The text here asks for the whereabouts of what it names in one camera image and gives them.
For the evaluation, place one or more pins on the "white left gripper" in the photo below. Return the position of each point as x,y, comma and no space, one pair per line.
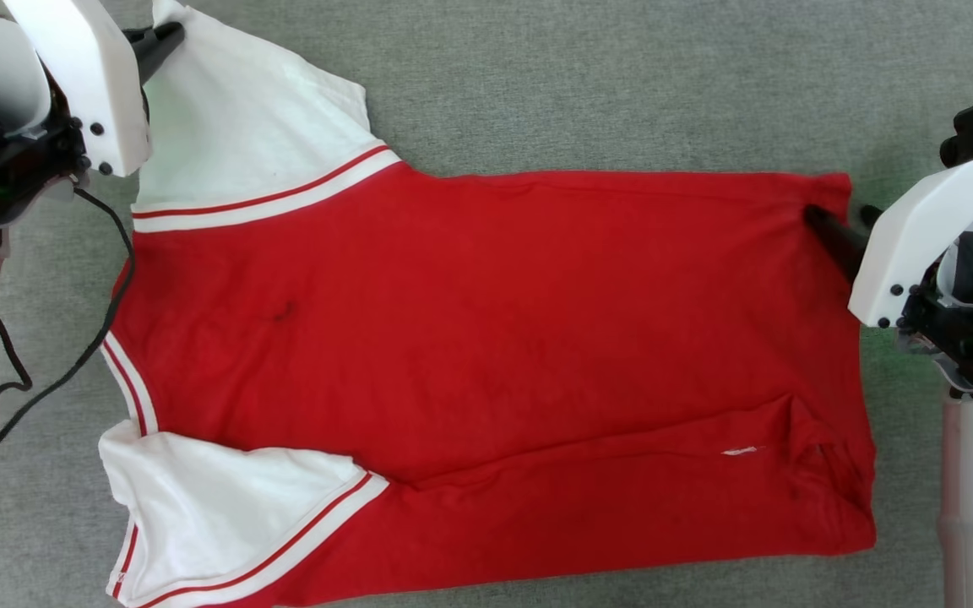
89,80

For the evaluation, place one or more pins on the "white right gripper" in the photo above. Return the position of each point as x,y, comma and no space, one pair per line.
930,236

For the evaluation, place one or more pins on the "red and white jersey shirt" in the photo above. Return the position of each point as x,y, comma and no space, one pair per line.
486,338

